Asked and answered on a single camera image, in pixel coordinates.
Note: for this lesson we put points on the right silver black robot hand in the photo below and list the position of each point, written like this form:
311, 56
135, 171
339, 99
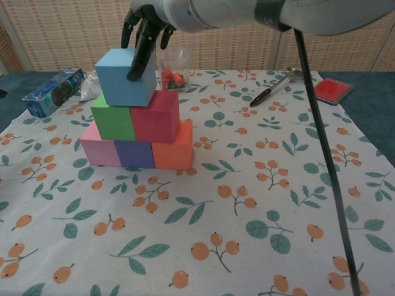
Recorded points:
145, 37

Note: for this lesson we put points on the light blue foam cube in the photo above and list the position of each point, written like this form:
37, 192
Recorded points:
123, 86

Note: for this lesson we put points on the red foam cube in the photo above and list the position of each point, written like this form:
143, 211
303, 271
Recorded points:
154, 123

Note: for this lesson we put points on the green foam cube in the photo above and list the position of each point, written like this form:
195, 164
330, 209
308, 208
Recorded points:
114, 123

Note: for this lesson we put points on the orange foam cube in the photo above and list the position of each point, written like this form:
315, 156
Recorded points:
171, 154

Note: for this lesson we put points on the pink foam cube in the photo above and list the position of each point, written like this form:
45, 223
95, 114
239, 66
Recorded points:
100, 152

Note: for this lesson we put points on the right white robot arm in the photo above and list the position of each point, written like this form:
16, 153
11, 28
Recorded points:
247, 12

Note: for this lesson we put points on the clear box with red pieces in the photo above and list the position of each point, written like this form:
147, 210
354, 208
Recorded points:
176, 77

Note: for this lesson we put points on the bamboo folding screen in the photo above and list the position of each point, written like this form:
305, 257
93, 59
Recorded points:
77, 31

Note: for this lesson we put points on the silver crumpled snack bag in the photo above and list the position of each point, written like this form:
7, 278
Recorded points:
89, 87

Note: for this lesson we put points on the blue cookie package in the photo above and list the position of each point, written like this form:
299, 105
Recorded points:
51, 92

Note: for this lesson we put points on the purple foam cube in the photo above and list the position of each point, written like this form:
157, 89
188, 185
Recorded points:
135, 154

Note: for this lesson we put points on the red ink pad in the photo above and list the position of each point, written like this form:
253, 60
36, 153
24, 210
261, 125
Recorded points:
331, 91

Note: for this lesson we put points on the floral patterned tablecloth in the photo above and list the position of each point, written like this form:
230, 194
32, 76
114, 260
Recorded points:
197, 246

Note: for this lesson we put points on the dark blue table cover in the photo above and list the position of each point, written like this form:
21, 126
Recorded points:
370, 98

